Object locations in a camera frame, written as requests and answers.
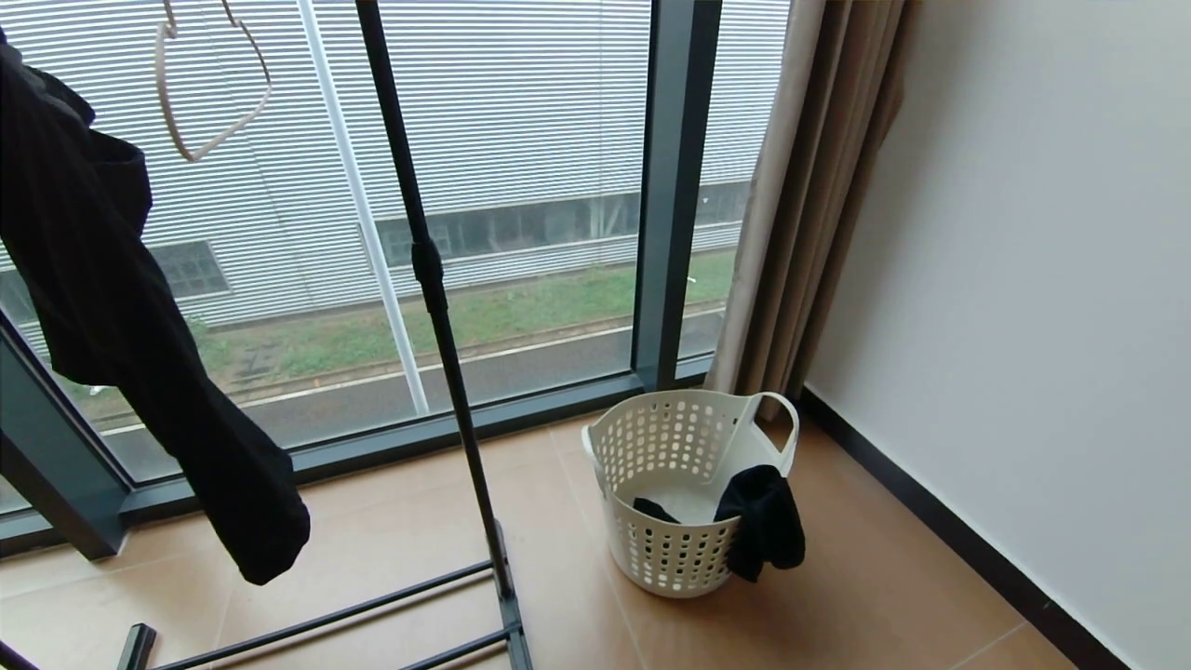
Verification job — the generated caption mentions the window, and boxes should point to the window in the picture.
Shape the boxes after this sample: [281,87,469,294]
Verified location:
[0,0,792,561]

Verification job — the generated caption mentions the beige curtain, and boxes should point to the beige curtain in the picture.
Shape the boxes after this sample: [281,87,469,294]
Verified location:
[704,0,917,403]

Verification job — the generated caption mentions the black garment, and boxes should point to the black garment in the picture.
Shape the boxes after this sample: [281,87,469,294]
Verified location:
[633,463,808,584]

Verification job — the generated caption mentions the white laundry basket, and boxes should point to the white laundry basket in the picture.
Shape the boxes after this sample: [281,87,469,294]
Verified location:
[582,389,801,599]

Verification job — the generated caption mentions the pink clothes hanger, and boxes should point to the pink clothes hanger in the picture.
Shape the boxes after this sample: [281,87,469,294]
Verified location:
[154,0,274,164]

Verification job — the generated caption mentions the black shorts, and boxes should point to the black shorts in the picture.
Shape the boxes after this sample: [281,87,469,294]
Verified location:
[0,28,311,587]

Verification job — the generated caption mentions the black clothes rack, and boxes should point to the black clothes rack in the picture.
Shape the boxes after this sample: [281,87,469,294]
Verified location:
[0,0,536,670]

